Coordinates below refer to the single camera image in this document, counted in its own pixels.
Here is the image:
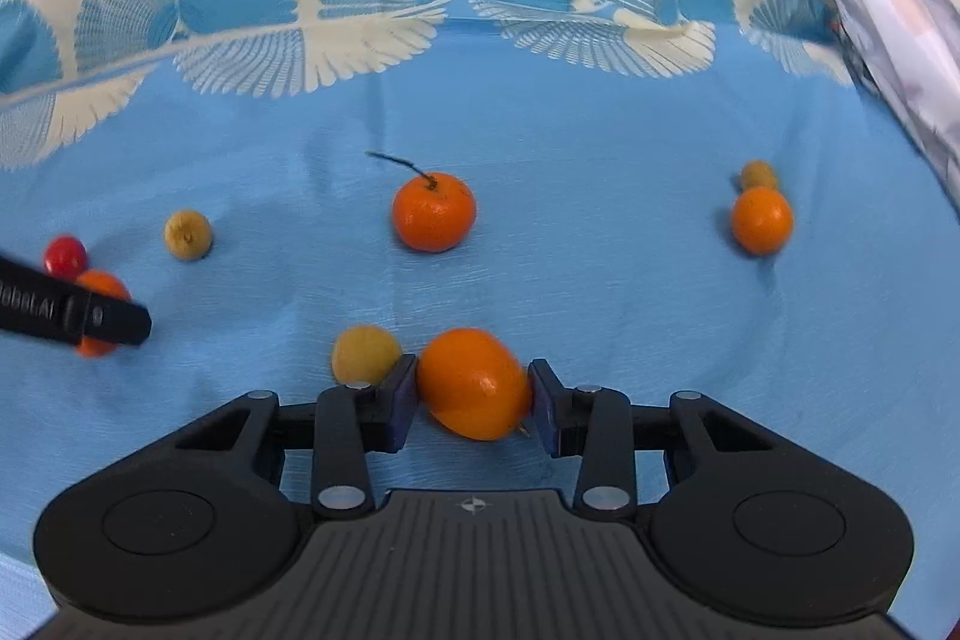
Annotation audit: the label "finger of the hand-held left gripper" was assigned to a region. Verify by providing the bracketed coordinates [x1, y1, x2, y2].
[66, 287, 153, 349]

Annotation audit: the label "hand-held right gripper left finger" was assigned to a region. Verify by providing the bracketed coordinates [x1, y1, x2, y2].
[174, 353, 418, 518]

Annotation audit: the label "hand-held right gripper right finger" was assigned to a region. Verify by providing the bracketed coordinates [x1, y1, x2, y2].
[528, 358, 782, 518]

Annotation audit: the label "small orange tangerine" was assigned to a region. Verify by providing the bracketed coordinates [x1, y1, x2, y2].
[731, 186, 794, 256]
[71, 269, 133, 358]

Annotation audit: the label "small yellow-brown fruit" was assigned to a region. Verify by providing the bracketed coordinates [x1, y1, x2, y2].
[739, 160, 779, 193]
[164, 210, 213, 262]
[331, 325, 404, 386]

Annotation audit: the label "oval orange tangerine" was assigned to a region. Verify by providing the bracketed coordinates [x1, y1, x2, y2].
[416, 328, 533, 442]

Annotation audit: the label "red cherry tomato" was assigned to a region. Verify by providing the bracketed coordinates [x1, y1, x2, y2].
[43, 235, 89, 280]

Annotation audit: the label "blue fan-patterned cloth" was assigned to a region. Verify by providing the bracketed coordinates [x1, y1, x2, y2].
[0, 0, 960, 611]

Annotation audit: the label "orange tangerine with stem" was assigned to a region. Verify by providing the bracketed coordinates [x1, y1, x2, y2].
[366, 151, 477, 253]

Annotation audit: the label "white grey printed blanket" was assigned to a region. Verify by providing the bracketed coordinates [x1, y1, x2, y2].
[757, 0, 960, 214]

